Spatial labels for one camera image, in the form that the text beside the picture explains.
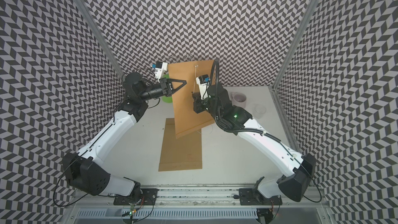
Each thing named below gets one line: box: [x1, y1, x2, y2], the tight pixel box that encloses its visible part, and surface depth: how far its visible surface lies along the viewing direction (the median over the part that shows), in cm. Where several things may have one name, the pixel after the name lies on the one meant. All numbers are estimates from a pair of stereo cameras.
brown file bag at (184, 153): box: [158, 118, 203, 172], surface depth 88 cm
